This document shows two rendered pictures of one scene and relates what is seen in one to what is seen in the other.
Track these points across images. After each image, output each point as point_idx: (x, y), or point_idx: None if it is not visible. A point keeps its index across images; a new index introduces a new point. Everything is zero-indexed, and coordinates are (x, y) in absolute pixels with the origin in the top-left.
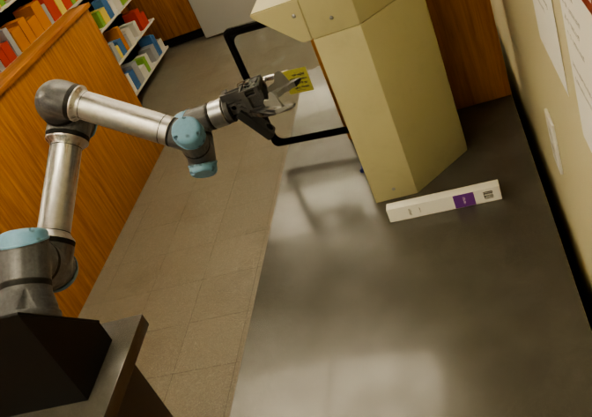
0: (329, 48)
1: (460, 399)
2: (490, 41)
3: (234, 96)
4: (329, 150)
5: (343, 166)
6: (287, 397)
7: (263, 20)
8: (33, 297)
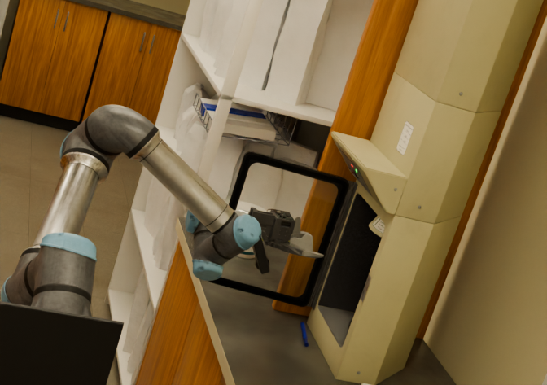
0: (400, 228)
1: None
2: (435, 286)
3: (266, 219)
4: (256, 311)
5: (280, 332)
6: None
7: (372, 178)
8: (89, 315)
